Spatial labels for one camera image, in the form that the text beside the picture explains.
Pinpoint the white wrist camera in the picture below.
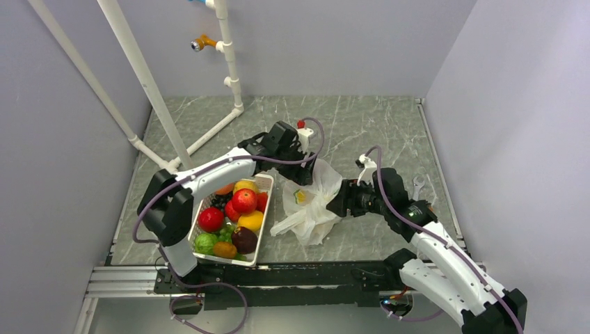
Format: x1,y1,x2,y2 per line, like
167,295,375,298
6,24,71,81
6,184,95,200
296,120,315,153
356,154,377,186

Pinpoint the silver wrench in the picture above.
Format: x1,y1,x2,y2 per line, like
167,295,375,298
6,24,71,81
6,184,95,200
412,175,425,201

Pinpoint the yellow mango fake fruit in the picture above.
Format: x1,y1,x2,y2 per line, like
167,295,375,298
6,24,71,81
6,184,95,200
237,210,264,232

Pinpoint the dark purple fake fruit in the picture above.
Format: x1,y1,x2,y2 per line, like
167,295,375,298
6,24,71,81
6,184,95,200
231,227,258,255

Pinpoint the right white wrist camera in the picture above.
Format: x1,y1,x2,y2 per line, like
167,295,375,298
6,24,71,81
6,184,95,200
356,154,377,186

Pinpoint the orange silver valve knob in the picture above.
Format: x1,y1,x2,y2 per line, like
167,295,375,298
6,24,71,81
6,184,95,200
190,34,218,52

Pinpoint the orange peach fake fruit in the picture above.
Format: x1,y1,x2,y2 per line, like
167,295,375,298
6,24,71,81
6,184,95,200
214,183,234,196

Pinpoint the white plastic basket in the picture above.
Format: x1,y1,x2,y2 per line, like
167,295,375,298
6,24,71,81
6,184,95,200
187,174,274,267

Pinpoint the yellow lemon fake fruit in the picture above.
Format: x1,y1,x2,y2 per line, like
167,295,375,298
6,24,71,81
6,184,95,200
233,180,260,193

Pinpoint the red tomato fake fruit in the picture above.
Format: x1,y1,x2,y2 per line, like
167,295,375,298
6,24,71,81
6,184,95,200
197,207,225,233

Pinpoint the brown kiwi fake fruit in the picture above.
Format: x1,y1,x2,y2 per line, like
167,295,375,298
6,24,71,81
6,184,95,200
212,241,238,259

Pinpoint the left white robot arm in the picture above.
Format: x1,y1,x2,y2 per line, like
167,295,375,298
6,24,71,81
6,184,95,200
137,118,324,292

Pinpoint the white plastic bag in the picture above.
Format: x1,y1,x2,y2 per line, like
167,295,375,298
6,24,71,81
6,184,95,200
270,159,343,246

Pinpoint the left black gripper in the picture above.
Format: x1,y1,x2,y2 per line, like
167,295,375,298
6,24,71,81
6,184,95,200
275,143,318,187

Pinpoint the green grapes fake fruit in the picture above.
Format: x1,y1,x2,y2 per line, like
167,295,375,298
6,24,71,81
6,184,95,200
217,224,236,244

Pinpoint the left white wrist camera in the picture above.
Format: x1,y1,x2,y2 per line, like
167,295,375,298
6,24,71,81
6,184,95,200
296,120,315,153

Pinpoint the green round fake fruit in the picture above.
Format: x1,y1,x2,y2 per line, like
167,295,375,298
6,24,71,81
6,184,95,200
193,232,218,255

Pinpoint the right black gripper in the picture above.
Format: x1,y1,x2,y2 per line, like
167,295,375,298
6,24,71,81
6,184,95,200
326,177,390,217

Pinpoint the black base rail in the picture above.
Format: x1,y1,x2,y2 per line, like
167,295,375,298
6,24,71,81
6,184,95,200
154,260,407,310

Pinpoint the dark blueberries fake fruit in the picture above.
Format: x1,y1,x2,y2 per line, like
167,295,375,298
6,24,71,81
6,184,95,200
210,192,233,212

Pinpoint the red apple fake fruit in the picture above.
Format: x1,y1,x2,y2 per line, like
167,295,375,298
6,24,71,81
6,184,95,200
231,189,257,214

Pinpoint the red strawberry fake fruit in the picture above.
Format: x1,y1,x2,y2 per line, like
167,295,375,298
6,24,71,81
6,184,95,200
256,192,269,213

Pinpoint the white PVC pipe frame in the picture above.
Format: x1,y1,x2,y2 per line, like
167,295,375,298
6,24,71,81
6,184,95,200
29,1,245,173

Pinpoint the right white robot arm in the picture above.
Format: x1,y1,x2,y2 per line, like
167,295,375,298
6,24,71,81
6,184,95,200
326,168,527,333

